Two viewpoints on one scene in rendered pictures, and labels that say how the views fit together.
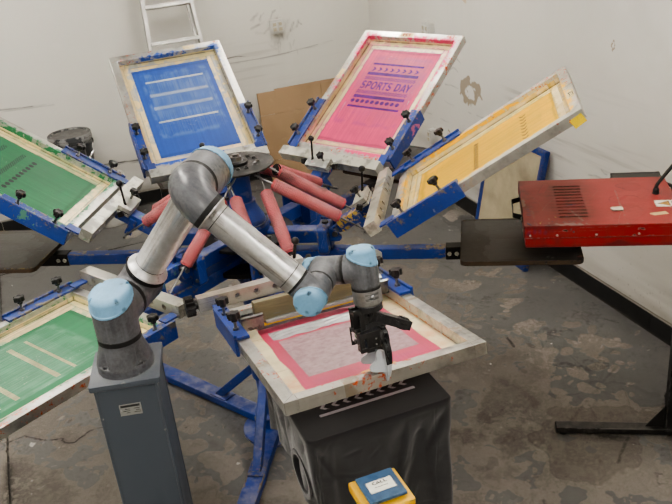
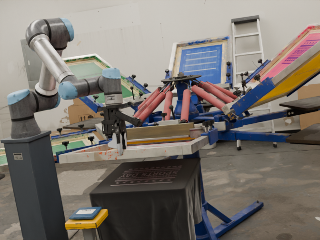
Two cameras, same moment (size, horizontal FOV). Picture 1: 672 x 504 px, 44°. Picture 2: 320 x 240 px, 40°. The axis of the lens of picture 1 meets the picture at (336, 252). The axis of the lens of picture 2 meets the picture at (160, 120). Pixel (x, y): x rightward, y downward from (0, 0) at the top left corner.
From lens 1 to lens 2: 154 cm
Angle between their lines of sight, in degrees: 36
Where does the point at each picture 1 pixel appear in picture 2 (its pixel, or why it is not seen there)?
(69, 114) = not seen: hidden behind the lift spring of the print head
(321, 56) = not seen: outside the picture
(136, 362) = (22, 131)
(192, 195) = (28, 31)
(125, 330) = (18, 112)
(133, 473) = (21, 195)
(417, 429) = (162, 206)
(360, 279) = (104, 86)
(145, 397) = (23, 150)
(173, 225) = not seen: hidden behind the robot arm
